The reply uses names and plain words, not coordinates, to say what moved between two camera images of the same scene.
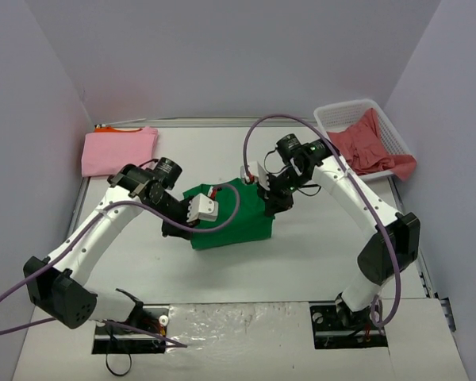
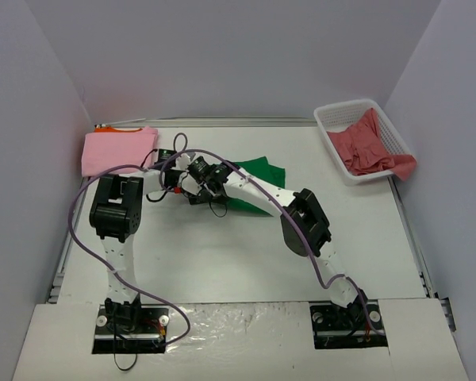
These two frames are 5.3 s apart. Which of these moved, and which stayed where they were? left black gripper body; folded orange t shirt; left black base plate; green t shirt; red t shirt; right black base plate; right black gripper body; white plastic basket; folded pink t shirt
Moved: left black gripper body; right black gripper body; green t shirt
Stayed: white plastic basket; right black base plate; left black base plate; red t shirt; folded pink t shirt; folded orange t shirt
